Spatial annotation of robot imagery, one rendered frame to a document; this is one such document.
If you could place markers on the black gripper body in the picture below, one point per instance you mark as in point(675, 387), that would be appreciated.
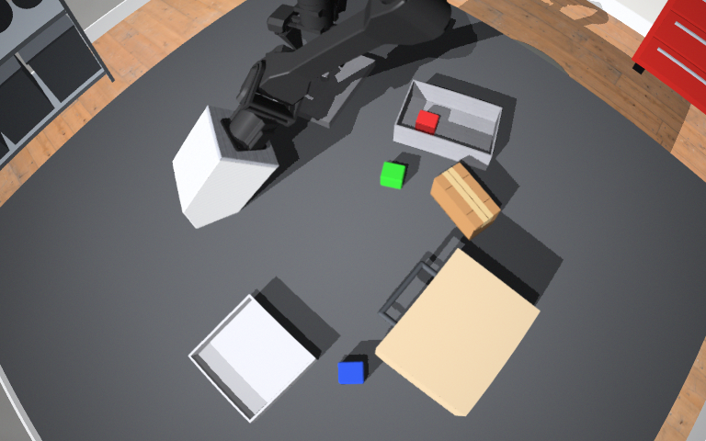
point(315, 19)

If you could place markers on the red block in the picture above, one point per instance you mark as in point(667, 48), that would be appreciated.
point(426, 122)

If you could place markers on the green block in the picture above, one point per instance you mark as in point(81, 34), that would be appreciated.
point(392, 175)

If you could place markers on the blue block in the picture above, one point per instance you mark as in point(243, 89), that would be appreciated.
point(351, 372)

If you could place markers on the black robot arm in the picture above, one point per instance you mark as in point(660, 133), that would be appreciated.
point(285, 74)

